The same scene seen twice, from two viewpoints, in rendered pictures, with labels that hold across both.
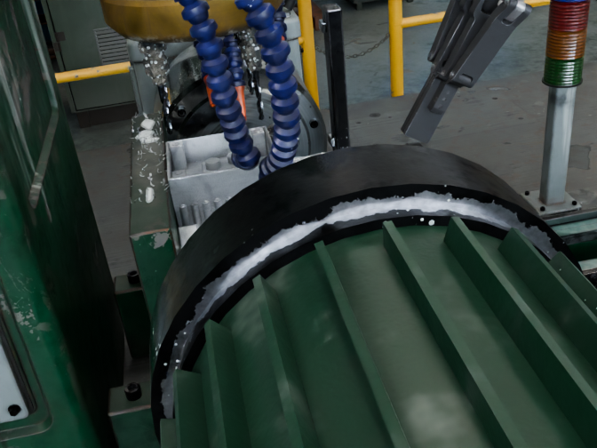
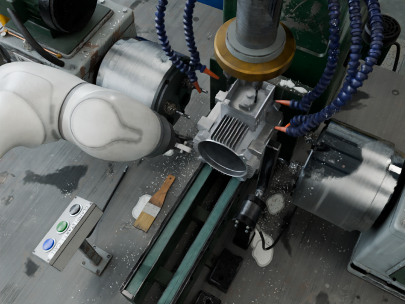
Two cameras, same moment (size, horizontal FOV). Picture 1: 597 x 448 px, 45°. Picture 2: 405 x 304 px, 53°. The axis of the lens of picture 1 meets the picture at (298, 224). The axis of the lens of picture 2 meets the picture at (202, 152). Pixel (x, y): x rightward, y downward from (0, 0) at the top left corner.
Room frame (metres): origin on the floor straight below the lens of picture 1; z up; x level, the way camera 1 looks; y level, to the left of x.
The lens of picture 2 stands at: (1.05, -0.51, 2.01)
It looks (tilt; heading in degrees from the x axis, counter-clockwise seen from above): 61 degrees down; 129
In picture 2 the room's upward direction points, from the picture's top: 2 degrees counter-clockwise
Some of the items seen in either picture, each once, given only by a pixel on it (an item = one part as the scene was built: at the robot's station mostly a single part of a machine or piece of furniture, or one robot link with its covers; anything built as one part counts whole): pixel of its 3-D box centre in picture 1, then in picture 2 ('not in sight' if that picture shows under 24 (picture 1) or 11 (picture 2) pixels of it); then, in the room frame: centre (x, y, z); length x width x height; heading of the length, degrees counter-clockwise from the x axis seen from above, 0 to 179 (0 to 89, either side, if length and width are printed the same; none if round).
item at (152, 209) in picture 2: not in sight; (156, 201); (0.62, -0.21, 0.80); 0.21 x 0.05 x 0.01; 99
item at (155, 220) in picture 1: (147, 294); (260, 102); (0.72, 0.19, 0.97); 0.30 x 0.11 x 0.34; 8
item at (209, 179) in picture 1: (224, 179); (247, 102); (0.74, 0.08, 1.11); 0.12 x 0.11 x 0.07; 97
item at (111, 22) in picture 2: not in sight; (76, 61); (0.15, -0.04, 0.99); 0.35 x 0.31 x 0.37; 8
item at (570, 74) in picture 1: (563, 68); not in sight; (1.11, -0.46, 1.05); 0.06 x 0.06 x 0.04
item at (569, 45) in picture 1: (566, 40); not in sight; (1.11, -0.46, 1.10); 0.06 x 0.06 x 0.04
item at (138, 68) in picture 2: not in sight; (134, 79); (0.39, -0.01, 1.04); 0.37 x 0.25 x 0.25; 8
